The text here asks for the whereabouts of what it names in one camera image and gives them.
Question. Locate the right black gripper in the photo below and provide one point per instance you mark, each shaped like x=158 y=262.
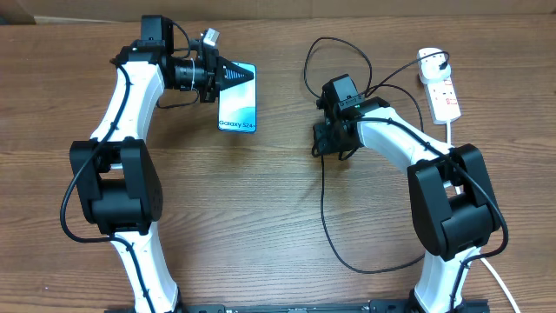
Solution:
x=322 y=133

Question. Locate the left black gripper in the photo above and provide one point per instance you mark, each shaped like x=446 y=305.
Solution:
x=217 y=68

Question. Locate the blue Galaxy smartphone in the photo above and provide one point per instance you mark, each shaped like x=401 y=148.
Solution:
x=237 y=105

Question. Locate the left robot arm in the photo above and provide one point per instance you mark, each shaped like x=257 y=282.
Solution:
x=114 y=175

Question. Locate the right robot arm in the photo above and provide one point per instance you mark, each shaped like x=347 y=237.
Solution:
x=454 y=210

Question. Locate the white power strip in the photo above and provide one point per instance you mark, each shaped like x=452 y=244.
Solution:
x=442 y=101

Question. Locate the cardboard backdrop board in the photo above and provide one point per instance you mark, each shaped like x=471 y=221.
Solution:
x=40 y=11

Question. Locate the white USB wall charger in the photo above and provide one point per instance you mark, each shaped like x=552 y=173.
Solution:
x=433 y=65

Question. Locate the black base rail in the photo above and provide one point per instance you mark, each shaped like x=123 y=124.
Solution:
x=295 y=308

